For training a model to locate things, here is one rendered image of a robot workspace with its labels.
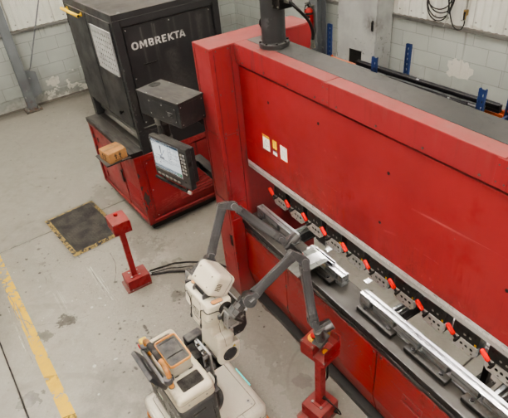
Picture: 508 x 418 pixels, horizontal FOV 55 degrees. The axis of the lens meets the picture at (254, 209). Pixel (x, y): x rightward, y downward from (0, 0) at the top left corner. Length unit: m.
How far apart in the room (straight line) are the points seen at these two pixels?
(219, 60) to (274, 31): 0.45
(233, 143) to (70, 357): 2.28
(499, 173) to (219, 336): 1.88
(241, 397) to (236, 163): 1.69
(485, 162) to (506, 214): 0.23
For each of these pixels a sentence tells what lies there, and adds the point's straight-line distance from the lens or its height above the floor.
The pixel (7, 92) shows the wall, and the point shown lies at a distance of 9.57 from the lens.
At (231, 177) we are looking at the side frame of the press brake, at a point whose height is 1.30.
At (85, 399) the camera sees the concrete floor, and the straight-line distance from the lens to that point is 4.28.
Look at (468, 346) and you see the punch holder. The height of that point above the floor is 1.24.
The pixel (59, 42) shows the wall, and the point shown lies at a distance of 9.60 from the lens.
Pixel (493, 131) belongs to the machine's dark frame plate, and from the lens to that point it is 2.27.
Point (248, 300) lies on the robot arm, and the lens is 2.82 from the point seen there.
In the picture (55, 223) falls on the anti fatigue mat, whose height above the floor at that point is 0.01.
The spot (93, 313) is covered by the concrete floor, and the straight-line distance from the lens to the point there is 4.86.
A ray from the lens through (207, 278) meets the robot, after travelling 2.86.
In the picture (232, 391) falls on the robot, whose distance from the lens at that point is 3.66.
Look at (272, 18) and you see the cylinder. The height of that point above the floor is 2.49.
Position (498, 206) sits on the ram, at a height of 2.07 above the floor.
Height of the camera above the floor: 3.30
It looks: 36 degrees down
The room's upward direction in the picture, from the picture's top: 6 degrees counter-clockwise
